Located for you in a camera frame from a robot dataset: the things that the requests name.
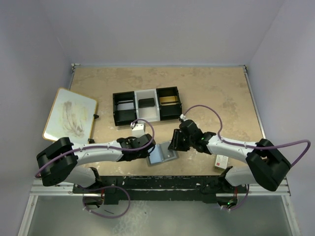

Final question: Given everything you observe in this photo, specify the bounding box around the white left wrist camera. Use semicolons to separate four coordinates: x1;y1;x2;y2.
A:
130;123;146;138

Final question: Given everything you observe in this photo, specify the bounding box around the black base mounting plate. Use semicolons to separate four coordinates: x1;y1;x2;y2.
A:
73;176;246;205

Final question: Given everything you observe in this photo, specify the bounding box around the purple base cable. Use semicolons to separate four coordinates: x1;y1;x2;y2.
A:
82;184;131;218
220;183;250;211

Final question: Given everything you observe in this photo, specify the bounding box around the aluminium frame rail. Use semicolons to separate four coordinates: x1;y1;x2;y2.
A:
30;179;291;196

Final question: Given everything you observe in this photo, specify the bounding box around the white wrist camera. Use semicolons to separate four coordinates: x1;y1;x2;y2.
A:
179;114;187;122
130;123;146;138

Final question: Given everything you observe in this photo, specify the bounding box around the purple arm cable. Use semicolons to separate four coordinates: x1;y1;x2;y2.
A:
34;118;155;178
183;105;311;166

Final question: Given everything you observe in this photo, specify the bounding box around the three-compartment card tray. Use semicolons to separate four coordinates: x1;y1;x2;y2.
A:
113;87;182;126

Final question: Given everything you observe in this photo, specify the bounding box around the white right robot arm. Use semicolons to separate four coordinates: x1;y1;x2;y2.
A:
168;119;291;192

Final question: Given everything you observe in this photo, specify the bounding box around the gold card in tray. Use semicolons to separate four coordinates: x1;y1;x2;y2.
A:
159;96;178;106

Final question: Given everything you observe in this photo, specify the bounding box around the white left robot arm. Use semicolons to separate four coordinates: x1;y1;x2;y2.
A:
35;134;156;193

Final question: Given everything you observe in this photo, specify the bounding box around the grey card holder wallet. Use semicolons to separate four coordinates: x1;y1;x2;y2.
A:
146;141;179;167

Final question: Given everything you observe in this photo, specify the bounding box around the small white red box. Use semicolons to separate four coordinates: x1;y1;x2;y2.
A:
214;155;229;170

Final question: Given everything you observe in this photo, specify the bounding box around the wood-framed whiteboard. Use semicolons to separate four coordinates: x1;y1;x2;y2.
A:
42;88;97;144

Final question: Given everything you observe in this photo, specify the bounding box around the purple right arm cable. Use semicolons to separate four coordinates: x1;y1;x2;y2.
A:
183;105;311;166

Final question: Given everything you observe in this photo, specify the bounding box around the silver card in tray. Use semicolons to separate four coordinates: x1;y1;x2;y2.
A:
117;100;134;111

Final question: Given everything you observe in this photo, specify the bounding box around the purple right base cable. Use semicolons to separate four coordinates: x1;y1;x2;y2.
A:
220;183;250;211

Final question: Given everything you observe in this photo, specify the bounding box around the black card in tray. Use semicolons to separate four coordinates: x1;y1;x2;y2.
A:
138;98;156;108

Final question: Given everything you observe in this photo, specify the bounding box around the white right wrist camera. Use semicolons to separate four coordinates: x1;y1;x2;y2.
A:
179;114;187;122

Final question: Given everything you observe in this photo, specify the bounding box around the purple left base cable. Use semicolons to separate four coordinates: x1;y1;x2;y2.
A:
82;184;131;218

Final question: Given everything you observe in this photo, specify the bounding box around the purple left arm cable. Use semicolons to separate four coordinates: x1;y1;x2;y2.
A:
34;118;155;178

